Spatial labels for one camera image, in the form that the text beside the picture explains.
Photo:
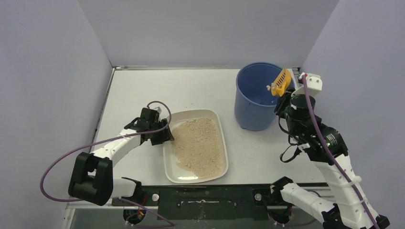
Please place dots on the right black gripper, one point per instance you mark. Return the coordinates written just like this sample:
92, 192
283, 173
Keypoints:
281, 103

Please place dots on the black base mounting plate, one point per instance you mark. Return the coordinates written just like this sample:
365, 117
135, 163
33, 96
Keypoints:
214, 202

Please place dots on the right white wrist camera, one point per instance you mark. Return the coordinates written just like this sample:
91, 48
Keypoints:
311, 84

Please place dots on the white litter box tray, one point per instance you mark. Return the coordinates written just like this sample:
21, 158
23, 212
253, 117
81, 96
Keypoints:
173, 172

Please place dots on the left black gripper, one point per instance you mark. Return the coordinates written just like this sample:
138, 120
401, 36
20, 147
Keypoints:
157, 135

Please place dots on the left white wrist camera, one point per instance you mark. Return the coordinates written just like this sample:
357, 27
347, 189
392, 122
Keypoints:
156, 110

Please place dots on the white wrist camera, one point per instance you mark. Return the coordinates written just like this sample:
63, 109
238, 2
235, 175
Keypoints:
156, 110
311, 84

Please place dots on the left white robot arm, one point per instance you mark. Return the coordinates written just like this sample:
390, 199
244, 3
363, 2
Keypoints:
92, 178

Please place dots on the beige cat litter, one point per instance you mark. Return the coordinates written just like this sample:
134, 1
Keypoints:
197, 148

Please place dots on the blue plastic bucket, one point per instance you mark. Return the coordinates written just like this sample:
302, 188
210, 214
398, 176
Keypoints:
254, 104

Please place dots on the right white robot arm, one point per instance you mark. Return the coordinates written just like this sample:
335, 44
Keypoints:
325, 148

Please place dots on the yellow litter scoop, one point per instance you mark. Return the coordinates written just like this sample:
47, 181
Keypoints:
281, 83

